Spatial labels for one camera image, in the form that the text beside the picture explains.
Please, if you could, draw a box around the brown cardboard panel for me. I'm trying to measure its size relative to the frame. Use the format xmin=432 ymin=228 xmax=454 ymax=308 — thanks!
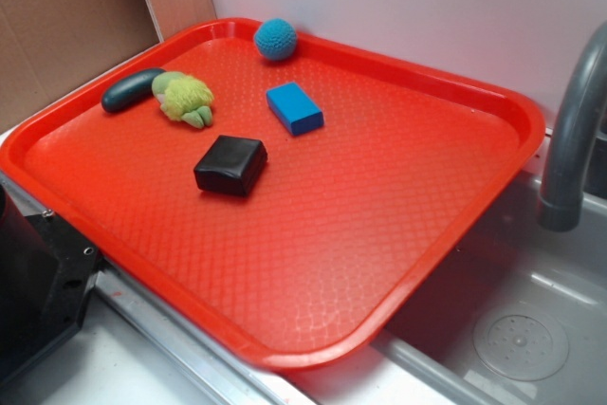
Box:
xmin=1 ymin=0 xmax=215 ymax=131

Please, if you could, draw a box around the blue rectangular block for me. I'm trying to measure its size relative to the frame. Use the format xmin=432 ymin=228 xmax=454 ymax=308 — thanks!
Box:
xmin=266 ymin=82 xmax=324 ymax=137

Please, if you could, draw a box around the grey toy faucet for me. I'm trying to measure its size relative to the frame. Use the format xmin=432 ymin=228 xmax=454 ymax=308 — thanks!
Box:
xmin=537 ymin=25 xmax=606 ymax=232

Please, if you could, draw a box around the red plastic tray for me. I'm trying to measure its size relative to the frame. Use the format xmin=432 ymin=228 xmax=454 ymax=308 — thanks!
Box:
xmin=1 ymin=19 xmax=544 ymax=371

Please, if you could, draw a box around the grey plastic sink basin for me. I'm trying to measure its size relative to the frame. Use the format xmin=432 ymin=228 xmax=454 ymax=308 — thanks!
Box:
xmin=293 ymin=175 xmax=606 ymax=404

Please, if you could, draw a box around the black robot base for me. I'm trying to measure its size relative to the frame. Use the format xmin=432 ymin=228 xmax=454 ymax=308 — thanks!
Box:
xmin=1 ymin=189 xmax=101 ymax=386

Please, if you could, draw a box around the green plush animal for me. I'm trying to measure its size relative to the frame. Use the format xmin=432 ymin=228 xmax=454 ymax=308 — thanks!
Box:
xmin=152 ymin=71 xmax=214 ymax=129

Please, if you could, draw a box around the black wrapped block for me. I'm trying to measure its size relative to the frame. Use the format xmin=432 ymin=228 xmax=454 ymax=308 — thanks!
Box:
xmin=193 ymin=135 xmax=267 ymax=197

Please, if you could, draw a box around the dark green toy cucumber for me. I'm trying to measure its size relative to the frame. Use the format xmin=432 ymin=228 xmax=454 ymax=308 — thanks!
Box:
xmin=101 ymin=67 xmax=165 ymax=114

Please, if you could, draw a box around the teal crocheted ball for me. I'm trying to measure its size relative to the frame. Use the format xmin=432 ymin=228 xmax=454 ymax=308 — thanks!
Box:
xmin=253 ymin=18 xmax=298 ymax=62

